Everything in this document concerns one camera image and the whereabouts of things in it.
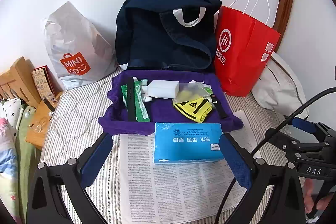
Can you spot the wooden nightstand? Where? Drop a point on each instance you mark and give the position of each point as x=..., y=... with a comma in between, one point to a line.
x=42, y=140

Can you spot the white foam sponge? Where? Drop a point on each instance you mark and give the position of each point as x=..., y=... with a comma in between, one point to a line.
x=162, y=88

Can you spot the blue tissue pack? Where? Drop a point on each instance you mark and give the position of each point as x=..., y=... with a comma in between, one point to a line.
x=189, y=142

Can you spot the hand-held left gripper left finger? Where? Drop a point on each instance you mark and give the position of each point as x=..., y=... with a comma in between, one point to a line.
x=95, y=161

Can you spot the red paper bag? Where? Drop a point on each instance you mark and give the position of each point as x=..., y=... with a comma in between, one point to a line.
x=241, y=56

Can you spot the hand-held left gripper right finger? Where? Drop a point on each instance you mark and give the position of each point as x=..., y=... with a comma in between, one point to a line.
x=236, y=163

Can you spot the white plastic shopping bag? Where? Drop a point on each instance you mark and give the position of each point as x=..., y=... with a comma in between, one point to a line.
x=76, y=40

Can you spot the navy fabric bag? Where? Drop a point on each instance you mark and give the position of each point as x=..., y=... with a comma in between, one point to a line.
x=147, y=40

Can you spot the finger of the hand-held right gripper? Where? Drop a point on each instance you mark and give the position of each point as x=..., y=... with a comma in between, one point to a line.
x=296, y=149
x=304, y=125

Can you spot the white and mint gloves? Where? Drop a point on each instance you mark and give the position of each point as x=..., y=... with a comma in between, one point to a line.
x=140, y=87

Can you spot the patterned book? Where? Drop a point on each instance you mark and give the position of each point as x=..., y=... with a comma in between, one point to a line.
x=42, y=82

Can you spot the white tissue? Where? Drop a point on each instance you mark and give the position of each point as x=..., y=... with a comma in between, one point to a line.
x=194, y=81

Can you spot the small dark object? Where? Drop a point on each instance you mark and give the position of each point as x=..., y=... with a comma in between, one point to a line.
x=48, y=104

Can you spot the white canvas bag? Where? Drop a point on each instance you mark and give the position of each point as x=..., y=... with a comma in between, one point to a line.
x=278, y=87

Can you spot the purple towel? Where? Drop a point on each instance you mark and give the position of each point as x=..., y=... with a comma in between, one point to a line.
x=162, y=111

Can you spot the light green blanket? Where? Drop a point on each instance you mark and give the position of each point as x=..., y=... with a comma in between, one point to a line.
x=25, y=150

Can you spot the person's right hand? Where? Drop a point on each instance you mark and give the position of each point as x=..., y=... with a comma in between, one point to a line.
x=311, y=195

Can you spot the white black-print pillow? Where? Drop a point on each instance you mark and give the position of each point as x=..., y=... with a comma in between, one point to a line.
x=10, y=111

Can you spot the yellow sports armband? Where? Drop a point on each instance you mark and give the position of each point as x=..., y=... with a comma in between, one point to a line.
x=191, y=109

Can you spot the clear glass object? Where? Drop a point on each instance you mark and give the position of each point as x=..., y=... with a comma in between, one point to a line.
x=37, y=127

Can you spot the clear plastic bag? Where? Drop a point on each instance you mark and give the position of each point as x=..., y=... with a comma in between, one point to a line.
x=189, y=91

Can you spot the newspaper sheet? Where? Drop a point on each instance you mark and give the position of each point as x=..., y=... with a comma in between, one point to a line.
x=170, y=187

